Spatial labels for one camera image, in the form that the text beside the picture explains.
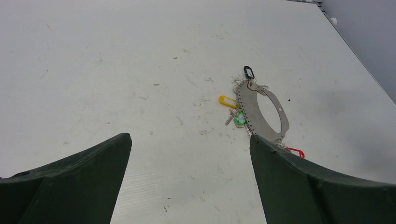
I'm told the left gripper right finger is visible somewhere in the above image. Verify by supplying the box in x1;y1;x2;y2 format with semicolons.
250;135;396;224

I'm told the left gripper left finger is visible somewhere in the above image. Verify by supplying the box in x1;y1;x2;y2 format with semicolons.
0;133;132;224

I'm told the green key tag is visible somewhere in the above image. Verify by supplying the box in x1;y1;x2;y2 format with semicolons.
233;110;247;128

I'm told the silver key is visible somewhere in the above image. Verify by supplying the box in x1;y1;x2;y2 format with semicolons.
225;108;240;126

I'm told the yellow key tag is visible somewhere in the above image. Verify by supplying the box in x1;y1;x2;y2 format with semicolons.
219;95;240;109

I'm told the small key with black tag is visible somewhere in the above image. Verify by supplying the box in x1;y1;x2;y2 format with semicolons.
243;65;268;96

